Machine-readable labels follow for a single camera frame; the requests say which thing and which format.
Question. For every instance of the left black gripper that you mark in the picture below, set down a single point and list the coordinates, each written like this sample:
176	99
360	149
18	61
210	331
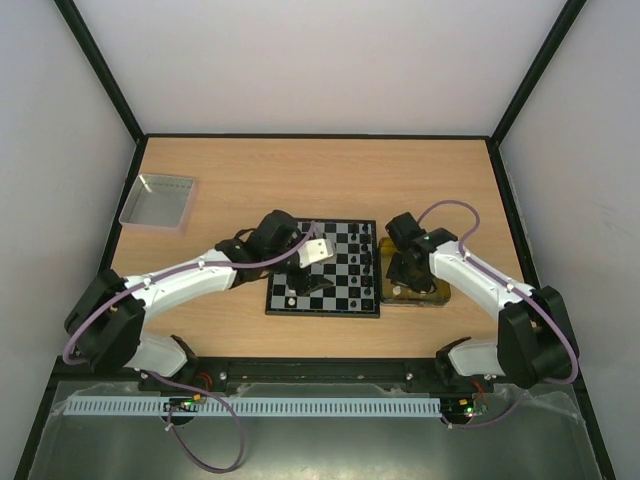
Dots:
304	284

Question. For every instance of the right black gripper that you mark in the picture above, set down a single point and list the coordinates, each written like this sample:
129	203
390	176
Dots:
409	273

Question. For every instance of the gold metal tin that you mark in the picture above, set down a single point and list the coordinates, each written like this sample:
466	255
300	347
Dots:
392	294

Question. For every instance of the black magnetic chess board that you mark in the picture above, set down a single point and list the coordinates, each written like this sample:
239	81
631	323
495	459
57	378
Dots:
353	275

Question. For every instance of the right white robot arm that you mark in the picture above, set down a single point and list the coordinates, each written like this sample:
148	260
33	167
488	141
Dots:
534	340

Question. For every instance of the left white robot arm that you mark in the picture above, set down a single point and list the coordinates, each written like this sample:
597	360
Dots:
107	328

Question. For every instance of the silver metal tray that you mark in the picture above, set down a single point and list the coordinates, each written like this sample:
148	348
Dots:
159	204

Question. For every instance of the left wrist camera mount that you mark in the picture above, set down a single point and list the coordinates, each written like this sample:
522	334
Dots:
315	251

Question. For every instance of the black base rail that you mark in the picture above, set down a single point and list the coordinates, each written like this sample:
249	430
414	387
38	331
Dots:
411	375

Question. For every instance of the white slotted cable duct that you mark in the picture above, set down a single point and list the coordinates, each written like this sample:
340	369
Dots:
255	407

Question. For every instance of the black frame enclosure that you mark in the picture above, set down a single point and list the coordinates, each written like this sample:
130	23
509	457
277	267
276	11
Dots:
562	25

